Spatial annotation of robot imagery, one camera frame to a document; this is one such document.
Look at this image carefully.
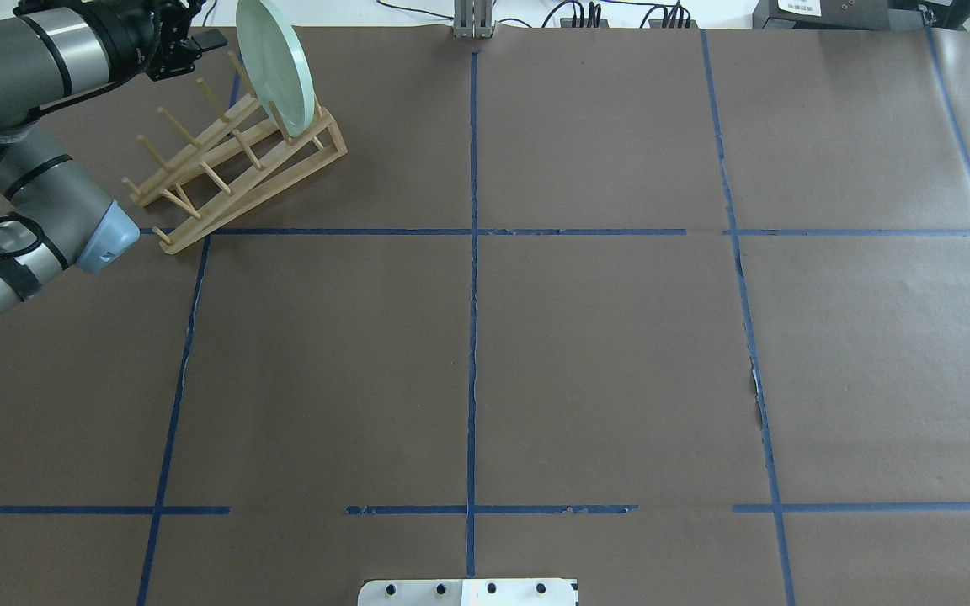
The wooden dish rack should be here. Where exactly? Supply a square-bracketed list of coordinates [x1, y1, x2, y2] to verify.
[122, 53, 348, 256]

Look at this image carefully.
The light green round plate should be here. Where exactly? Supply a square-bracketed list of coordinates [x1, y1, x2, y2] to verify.
[235, 1, 317, 138]

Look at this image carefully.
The aluminium frame post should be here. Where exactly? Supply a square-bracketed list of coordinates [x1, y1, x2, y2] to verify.
[453, 0, 496, 40]

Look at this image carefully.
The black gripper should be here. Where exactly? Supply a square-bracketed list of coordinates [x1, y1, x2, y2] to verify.
[140, 1, 228, 82]

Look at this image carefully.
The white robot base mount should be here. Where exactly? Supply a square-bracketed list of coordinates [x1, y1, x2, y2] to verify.
[357, 577, 580, 605]

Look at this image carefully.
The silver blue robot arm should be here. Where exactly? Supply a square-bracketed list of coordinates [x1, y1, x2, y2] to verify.
[0, 1, 227, 316]

